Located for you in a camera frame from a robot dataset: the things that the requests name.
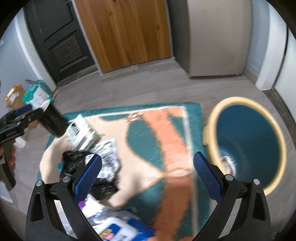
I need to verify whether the black paper cup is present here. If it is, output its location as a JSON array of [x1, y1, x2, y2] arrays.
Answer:
[[39, 100, 68, 138]]

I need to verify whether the purple snack wrapper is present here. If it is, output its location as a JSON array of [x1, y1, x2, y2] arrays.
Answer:
[[78, 194, 104, 218]]

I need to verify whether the teal yellow-rimmed trash bin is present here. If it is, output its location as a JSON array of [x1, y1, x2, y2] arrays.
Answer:
[[203, 96, 287, 195]]

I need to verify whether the person's left hand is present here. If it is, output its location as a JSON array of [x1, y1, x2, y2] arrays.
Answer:
[[0, 140, 16, 170]]

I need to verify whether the orange parcel bag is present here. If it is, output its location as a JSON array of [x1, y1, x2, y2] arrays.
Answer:
[[5, 84, 25, 109]]

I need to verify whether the white green carton box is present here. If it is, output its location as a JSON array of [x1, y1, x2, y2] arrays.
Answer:
[[66, 114, 98, 151]]

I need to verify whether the black plastic bag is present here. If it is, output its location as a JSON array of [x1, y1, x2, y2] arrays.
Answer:
[[60, 151, 118, 203]]

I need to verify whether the blue wet wipes pack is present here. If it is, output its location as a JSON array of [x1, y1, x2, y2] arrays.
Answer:
[[87, 207, 157, 240]]

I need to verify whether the silver foil wrapper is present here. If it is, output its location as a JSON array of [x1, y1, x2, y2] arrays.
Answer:
[[90, 138, 121, 182]]

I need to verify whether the black entrance door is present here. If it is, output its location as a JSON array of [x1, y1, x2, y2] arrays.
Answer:
[[24, 0, 95, 83]]

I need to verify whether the teal orange patterned rug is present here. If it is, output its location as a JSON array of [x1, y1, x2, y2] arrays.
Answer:
[[40, 103, 210, 240]]

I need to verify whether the wooden two-door cabinet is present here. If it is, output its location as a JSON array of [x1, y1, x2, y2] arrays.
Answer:
[[74, 1, 172, 73]]

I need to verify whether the beige refrigerator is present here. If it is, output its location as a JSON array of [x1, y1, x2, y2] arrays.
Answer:
[[167, 1, 252, 77]]

